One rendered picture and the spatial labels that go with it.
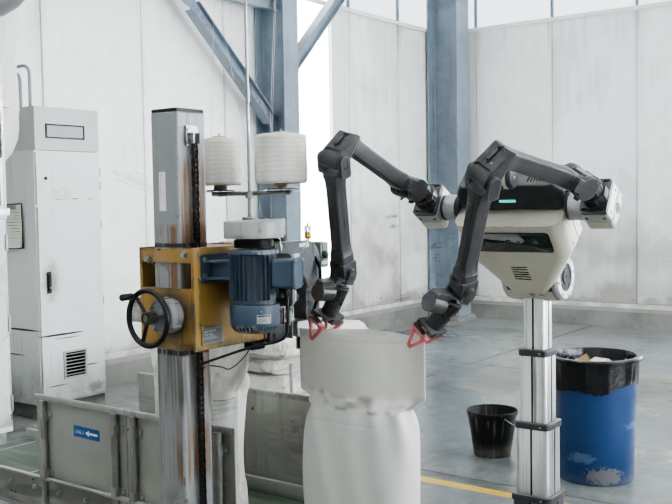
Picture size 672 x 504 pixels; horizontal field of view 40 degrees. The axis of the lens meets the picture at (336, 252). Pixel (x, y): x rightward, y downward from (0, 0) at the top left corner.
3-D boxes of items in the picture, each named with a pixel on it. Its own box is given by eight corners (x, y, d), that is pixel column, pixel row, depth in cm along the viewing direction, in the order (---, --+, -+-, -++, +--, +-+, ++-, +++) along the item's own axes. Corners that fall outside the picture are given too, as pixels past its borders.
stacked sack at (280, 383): (346, 384, 627) (346, 363, 626) (286, 402, 573) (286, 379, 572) (295, 379, 651) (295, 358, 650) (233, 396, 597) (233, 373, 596)
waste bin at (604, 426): (656, 471, 502) (656, 351, 499) (622, 496, 461) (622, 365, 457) (570, 457, 531) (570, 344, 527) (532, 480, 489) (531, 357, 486)
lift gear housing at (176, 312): (185, 333, 282) (184, 297, 281) (171, 335, 277) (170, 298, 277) (160, 331, 288) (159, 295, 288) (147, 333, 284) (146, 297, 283)
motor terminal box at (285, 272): (304, 294, 284) (303, 256, 283) (296, 297, 274) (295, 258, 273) (278, 294, 286) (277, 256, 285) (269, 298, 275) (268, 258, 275)
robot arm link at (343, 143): (354, 127, 281) (331, 121, 288) (335, 167, 280) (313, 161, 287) (430, 184, 314) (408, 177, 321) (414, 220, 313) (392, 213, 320)
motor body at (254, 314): (290, 330, 284) (289, 248, 283) (257, 336, 272) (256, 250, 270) (253, 326, 293) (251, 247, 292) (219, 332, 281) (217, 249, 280)
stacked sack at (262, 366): (320, 371, 613) (320, 350, 612) (274, 381, 582) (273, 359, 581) (252, 360, 658) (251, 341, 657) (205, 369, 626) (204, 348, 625)
